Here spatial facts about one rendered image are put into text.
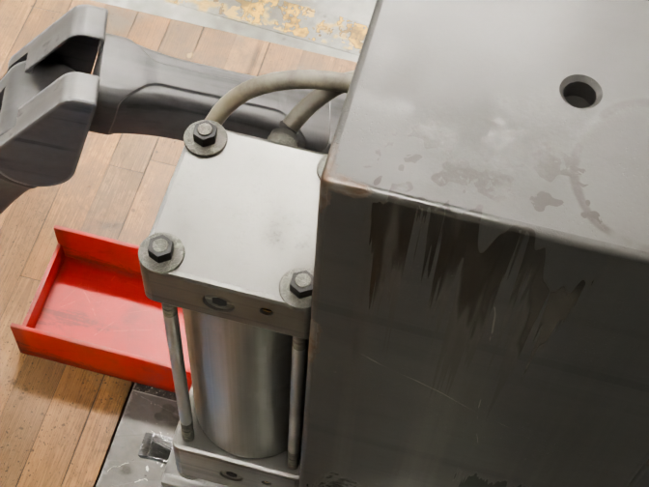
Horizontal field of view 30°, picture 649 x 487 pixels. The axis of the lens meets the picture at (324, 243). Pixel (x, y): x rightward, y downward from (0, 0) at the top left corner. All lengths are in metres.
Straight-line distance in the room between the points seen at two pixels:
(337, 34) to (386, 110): 2.19
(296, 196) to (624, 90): 0.19
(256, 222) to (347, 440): 0.13
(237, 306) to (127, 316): 0.67
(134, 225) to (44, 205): 0.10
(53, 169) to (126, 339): 0.33
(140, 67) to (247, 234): 0.35
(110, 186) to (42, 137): 0.42
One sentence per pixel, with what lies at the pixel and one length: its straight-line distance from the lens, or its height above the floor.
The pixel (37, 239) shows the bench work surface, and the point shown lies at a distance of 1.32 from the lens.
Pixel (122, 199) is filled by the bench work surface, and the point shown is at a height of 0.90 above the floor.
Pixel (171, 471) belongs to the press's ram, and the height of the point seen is 1.18.
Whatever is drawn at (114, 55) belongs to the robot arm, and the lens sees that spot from 0.92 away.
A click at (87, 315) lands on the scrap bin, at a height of 0.91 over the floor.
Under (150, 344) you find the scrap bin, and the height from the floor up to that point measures 0.91.
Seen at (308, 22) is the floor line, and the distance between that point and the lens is 2.67.
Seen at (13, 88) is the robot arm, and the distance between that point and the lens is 0.97.
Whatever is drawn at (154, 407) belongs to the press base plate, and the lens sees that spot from 1.21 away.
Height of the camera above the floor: 2.01
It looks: 59 degrees down
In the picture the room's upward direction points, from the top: 5 degrees clockwise
